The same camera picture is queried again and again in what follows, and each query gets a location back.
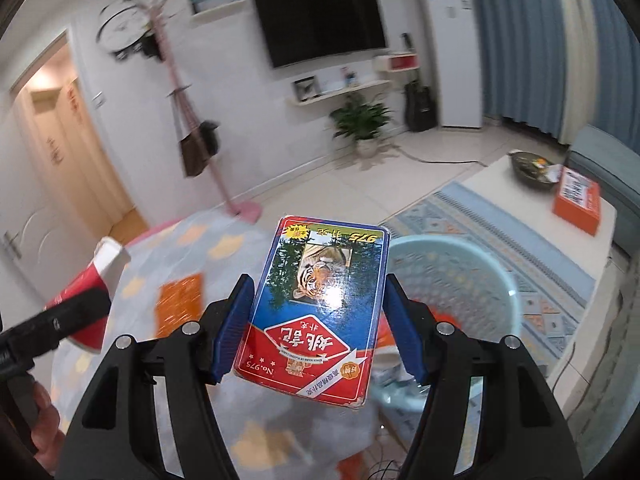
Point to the light blue plastic basket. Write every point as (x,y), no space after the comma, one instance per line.
(465,285)

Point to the brown shoulder bag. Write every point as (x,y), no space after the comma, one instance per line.
(192,155)

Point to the black hat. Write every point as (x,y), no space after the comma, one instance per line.
(150,46)

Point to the red paper cup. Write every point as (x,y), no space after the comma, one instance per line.
(95,275)

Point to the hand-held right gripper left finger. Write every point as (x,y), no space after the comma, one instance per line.
(235,327)

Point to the dark bowl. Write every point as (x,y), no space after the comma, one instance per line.
(525,170)

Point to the red hanging door ornament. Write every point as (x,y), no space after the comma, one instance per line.
(74,101)

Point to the red and blue card box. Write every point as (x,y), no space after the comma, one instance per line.
(315,310)

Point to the white open door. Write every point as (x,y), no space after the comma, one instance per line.
(25,260)

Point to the orange cardboard box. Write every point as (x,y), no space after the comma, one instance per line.
(577,205)

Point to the black small bag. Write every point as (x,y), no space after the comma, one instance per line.
(211,135)

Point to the white coffee table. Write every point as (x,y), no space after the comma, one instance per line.
(505,200)

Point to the white and red wall cabinet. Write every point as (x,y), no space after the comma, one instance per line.
(400,62)

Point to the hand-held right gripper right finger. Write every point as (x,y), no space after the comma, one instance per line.
(402,332)

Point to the cream curtain panel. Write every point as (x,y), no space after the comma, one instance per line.
(582,70)

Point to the pink coat rack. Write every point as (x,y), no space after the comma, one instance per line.
(172,80)

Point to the person's left hand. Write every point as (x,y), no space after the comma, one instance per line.
(52,435)

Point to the framed butterfly picture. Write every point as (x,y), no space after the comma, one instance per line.
(305,88)

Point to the white standing air conditioner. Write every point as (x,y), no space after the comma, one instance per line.
(450,60)

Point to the blue patterned rug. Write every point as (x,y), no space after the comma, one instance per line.
(450,215)

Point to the black and white wall clock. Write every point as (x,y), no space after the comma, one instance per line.
(120,27)

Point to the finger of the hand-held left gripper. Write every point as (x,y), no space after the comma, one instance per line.
(65,315)

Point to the white curved wall shelf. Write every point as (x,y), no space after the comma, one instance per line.
(340,94)

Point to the potted green plant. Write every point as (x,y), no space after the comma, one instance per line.
(362,122)

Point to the orange flat packet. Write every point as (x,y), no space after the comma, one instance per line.
(180,305)

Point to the orange bag under table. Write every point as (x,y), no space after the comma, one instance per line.
(351,466)

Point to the white light switch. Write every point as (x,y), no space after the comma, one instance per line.
(99,100)

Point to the wall-mounted television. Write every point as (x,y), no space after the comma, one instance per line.
(320,25)

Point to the teal armchair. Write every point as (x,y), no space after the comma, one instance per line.
(610,160)

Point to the blue curtain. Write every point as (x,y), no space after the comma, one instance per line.
(515,40)

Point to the cream interior door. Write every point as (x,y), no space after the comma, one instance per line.
(75,170)

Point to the pen holder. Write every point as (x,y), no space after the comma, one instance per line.
(352,76)

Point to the black guitar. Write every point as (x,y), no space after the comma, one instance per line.
(419,107)

